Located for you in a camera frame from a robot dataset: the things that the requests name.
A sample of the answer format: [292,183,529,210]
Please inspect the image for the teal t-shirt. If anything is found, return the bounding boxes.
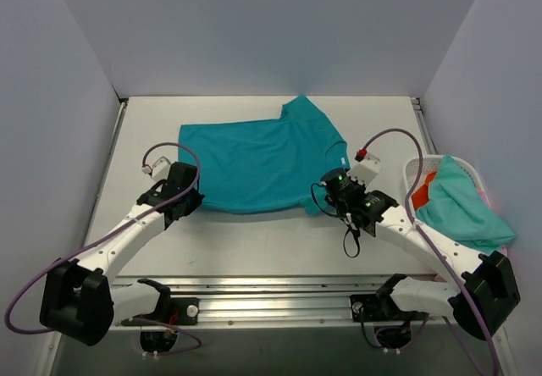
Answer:
[179,96,350,216]

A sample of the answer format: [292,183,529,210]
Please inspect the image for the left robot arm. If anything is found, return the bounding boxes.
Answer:
[39,162,204,346]

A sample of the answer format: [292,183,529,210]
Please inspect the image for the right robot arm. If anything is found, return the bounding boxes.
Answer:
[320,168,520,340]

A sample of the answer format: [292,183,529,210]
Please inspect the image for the white plastic laundry basket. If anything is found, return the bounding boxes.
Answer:
[401,154,509,263]

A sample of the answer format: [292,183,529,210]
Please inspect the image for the orange garment in basket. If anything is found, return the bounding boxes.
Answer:
[411,171,437,211]

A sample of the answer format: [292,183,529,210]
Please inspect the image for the mint green t-shirt in basket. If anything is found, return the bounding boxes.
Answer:
[417,155,517,254]

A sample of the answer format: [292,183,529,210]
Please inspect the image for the pink garment in basket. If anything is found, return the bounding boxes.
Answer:
[477,189,508,257]

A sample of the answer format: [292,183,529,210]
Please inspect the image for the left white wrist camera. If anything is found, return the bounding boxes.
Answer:
[141,157,171,182]

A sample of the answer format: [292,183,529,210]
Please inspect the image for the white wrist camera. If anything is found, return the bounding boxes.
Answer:
[141,157,171,182]
[346,148,381,186]

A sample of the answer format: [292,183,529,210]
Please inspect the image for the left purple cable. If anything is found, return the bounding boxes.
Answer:
[3,141,203,358]

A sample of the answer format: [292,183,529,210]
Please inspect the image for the black loop cable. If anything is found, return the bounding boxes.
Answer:
[311,180,361,259]

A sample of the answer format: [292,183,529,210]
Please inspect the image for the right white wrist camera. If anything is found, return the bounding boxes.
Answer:
[346,148,381,186]

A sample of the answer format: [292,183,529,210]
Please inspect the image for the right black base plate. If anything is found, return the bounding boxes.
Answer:
[349,294,427,323]

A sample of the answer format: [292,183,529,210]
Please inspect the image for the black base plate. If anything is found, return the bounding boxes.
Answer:
[137,297,200,326]
[349,294,427,323]

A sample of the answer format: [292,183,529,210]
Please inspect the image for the aluminium mounting rail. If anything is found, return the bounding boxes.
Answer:
[46,274,507,330]

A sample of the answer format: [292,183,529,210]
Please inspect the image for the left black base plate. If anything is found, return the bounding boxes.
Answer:
[137,297,200,326]

